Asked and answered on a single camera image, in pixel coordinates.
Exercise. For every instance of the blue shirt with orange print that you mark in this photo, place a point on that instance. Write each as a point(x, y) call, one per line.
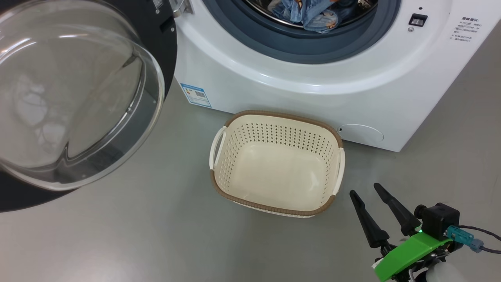
point(285, 9)

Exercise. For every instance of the white front-load washing machine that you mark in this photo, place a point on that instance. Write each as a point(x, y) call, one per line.
point(313, 94)

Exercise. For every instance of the blue energy label sticker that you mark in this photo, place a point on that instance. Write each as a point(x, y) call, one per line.
point(195, 95)

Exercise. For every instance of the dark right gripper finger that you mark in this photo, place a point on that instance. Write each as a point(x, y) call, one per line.
point(372, 227)
point(401, 213)

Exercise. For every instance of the blue printed garment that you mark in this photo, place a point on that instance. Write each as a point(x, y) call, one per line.
point(321, 17)

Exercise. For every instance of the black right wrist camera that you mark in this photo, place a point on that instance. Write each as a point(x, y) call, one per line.
point(440, 219)

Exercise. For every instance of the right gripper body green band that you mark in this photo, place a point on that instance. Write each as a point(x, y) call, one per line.
point(411, 252)

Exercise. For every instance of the black glass washing machine door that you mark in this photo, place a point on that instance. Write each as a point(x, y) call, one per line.
point(78, 98)

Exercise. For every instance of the cream perforated laundry basket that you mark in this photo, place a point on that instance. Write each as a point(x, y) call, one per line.
point(278, 172)

